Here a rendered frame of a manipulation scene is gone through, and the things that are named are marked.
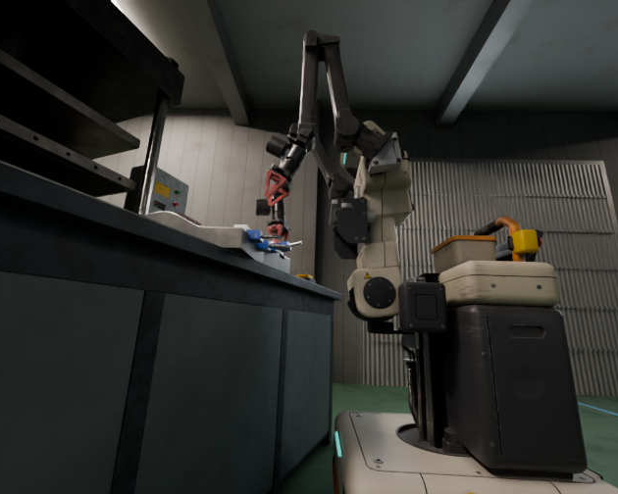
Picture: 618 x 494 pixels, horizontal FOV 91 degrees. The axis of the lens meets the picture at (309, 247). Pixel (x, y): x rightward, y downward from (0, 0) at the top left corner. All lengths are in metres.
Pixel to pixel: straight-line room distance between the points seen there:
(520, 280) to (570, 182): 4.11
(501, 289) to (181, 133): 4.42
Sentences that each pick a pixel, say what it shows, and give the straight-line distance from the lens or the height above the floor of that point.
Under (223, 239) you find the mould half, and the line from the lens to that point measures 0.81.
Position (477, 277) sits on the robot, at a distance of 0.94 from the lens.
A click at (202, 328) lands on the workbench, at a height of 0.60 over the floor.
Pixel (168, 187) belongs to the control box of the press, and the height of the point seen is 1.38.
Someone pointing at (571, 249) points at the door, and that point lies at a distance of 4.73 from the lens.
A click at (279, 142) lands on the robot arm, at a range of 1.04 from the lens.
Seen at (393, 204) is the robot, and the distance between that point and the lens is 1.14.
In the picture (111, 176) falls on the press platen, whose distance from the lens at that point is 1.73.
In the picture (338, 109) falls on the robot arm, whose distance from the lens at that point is 1.11.
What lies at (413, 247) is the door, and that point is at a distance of 3.85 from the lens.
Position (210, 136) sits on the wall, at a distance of 4.65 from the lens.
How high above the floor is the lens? 0.62
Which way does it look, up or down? 14 degrees up
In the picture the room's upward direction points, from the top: 2 degrees clockwise
